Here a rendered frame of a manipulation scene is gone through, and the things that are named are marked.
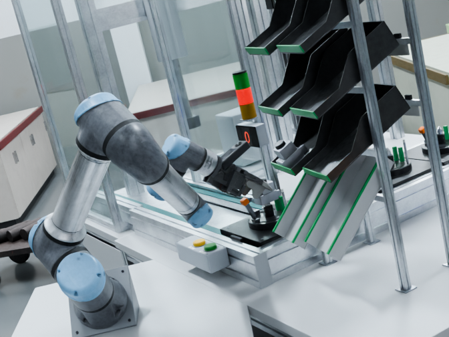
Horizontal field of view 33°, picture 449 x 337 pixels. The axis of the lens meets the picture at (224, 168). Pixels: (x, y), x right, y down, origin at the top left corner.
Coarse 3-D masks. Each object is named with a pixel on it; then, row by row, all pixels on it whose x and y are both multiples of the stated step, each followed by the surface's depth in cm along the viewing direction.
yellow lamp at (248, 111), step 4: (248, 104) 248; (252, 104) 248; (240, 108) 250; (244, 108) 248; (248, 108) 248; (252, 108) 248; (244, 112) 249; (248, 112) 248; (252, 112) 248; (256, 112) 250; (244, 116) 249; (248, 116) 249; (252, 116) 249; (256, 116) 250
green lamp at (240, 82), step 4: (236, 76) 246; (240, 76) 245; (244, 76) 246; (248, 76) 247; (236, 80) 246; (240, 80) 246; (244, 80) 246; (248, 80) 247; (236, 84) 247; (240, 84) 246; (244, 84) 246; (248, 84) 247; (236, 88) 248; (240, 88) 246; (244, 88) 246
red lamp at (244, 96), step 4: (248, 88) 247; (236, 92) 249; (240, 92) 247; (244, 92) 247; (248, 92) 247; (240, 96) 247; (244, 96) 247; (248, 96) 247; (252, 96) 248; (240, 100) 248; (244, 100) 247; (248, 100) 247; (252, 100) 248; (240, 104) 249; (244, 104) 248
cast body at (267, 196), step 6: (264, 180) 232; (264, 192) 231; (270, 192) 233; (276, 192) 234; (258, 198) 232; (264, 198) 232; (270, 198) 233; (276, 198) 234; (258, 204) 233; (264, 204) 232
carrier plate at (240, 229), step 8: (232, 224) 243; (240, 224) 241; (248, 224) 239; (224, 232) 239; (232, 232) 235; (240, 232) 234; (248, 232) 232; (256, 232) 230; (264, 232) 229; (272, 232) 227; (248, 240) 227; (256, 240) 223; (264, 240) 222; (272, 240) 223
